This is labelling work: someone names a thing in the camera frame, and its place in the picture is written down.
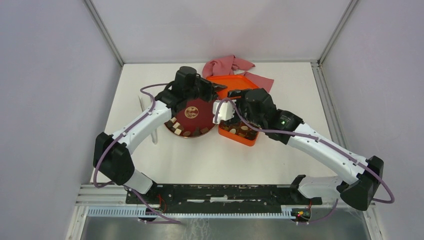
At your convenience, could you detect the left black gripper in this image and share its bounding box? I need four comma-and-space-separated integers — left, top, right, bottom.
185, 76, 228, 103

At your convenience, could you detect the orange box lid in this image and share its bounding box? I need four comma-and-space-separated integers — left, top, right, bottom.
206, 75, 258, 100

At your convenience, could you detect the purple cable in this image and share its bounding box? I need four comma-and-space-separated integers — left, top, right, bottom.
92, 83, 170, 189
215, 97, 396, 204

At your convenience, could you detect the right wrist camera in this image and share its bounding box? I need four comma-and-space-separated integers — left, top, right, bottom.
212, 100, 235, 124

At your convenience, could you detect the orange chocolate box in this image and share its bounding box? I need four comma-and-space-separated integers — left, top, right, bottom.
218, 121, 259, 147

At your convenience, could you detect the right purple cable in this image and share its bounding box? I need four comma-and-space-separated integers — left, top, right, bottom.
215, 97, 396, 204

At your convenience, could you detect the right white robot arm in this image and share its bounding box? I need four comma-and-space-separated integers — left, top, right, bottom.
227, 88, 387, 211

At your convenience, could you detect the round dark red plate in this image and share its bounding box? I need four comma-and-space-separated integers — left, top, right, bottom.
164, 99, 216, 138

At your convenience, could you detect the pink cloth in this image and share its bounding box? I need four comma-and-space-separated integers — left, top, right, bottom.
201, 55, 274, 93

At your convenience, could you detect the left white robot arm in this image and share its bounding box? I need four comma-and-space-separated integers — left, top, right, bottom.
93, 66, 227, 204

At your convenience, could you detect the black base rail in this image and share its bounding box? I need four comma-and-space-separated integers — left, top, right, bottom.
142, 184, 323, 214

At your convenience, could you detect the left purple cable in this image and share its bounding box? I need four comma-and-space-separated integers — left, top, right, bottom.
92, 83, 170, 189

